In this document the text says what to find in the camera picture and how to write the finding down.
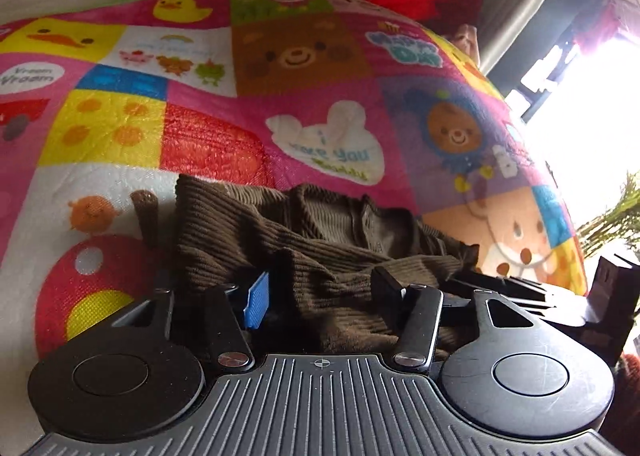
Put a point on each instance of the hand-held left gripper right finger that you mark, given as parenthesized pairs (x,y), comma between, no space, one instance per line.
(389,286)

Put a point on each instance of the potted grassy plant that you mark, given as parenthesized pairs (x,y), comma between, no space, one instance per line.
(615,221)

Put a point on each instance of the colourful cartoon printed play mat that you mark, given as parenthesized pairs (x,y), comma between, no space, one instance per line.
(200,111)

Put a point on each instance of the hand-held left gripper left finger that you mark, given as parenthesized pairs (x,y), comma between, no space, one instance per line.
(256,301)

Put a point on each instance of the black window frame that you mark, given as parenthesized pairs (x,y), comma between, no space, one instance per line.
(545,36)

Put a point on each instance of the pink plush toy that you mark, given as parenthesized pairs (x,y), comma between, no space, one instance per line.
(465,43)

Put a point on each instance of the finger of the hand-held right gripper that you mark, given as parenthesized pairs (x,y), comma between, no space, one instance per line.
(525,288)

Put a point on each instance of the pink hanging cloth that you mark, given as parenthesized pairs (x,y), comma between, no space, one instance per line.
(600,23)

